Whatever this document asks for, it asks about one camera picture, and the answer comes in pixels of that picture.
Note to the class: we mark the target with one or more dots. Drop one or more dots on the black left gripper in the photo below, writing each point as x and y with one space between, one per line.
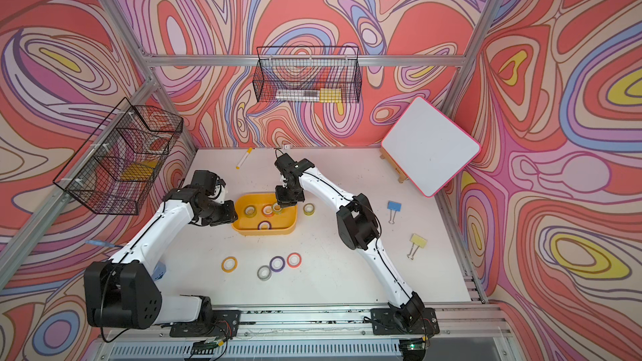
228 216

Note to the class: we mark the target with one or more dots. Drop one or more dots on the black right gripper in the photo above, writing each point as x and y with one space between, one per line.
283 200

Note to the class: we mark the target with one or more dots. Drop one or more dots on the yellow-green tape roll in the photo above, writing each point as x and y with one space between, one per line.
250 211
309 209
277 209

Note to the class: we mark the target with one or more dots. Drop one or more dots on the red tape roll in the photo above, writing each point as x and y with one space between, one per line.
268 211
294 260

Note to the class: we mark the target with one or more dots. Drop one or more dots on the yellow plastic storage box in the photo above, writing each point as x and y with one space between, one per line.
282 224

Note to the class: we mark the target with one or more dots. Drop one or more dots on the purple tape roll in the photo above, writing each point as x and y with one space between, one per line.
264 226
277 264

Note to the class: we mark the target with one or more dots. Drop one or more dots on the orange tape roll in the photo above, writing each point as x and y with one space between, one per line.
229 264

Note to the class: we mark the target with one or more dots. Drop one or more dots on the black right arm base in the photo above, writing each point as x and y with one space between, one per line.
383 323

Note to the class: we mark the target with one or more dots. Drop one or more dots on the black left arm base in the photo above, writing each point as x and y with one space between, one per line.
210 324

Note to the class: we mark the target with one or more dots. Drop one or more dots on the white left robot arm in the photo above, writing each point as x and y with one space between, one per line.
121 293

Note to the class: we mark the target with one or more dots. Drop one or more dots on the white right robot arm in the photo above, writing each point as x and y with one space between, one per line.
359 229

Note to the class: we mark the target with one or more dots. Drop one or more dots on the grey clear tape roll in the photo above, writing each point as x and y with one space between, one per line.
264 273

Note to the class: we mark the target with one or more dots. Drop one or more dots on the yellow capped white marker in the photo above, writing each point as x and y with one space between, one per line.
244 158

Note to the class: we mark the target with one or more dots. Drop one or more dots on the blue cloth bundle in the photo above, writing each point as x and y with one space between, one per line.
159 270

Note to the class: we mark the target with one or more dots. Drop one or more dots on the yellow block in basket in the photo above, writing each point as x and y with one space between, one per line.
139 171

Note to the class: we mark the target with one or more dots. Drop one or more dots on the blue binder clip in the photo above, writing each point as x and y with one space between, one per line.
394 208

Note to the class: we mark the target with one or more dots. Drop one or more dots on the yellow item in back basket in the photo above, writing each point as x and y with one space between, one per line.
330 96

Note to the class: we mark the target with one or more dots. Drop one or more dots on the yellow sticky note pad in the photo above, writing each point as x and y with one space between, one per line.
418 241

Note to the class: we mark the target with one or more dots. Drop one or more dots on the white board pink edge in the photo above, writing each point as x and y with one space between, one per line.
428 147

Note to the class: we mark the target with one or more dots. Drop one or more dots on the black wire basket left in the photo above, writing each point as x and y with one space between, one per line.
129 133

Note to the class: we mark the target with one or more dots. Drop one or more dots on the black wire basket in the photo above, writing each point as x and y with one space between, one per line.
288 73
129 133

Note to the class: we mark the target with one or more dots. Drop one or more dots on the black wire basket back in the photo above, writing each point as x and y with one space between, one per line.
288 73

